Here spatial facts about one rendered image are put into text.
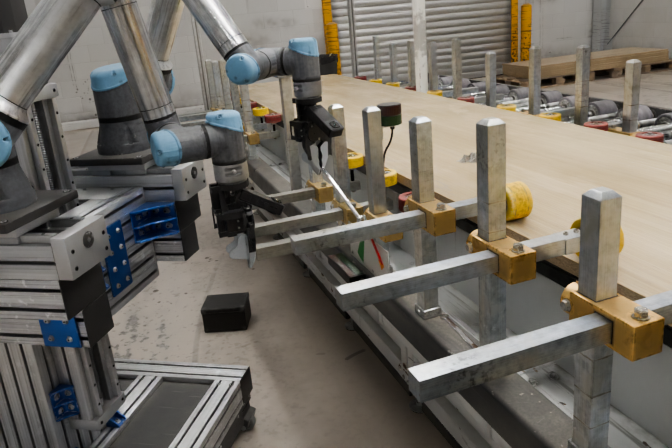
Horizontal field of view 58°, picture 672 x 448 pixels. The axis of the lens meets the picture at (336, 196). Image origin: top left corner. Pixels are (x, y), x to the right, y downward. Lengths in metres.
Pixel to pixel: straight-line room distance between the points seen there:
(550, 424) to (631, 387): 0.21
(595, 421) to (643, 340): 0.19
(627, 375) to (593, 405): 0.28
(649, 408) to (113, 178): 1.38
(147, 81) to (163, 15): 0.44
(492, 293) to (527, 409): 0.20
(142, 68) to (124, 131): 0.40
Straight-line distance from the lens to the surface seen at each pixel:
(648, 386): 1.23
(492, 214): 1.06
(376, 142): 1.48
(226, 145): 1.31
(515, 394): 1.17
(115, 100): 1.75
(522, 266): 1.04
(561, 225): 1.35
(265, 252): 1.42
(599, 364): 0.95
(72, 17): 1.23
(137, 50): 1.38
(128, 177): 1.77
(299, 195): 1.94
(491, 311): 1.14
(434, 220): 1.22
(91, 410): 1.87
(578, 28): 11.74
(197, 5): 1.58
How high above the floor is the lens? 1.38
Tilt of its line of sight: 17 degrees down
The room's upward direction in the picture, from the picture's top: 5 degrees counter-clockwise
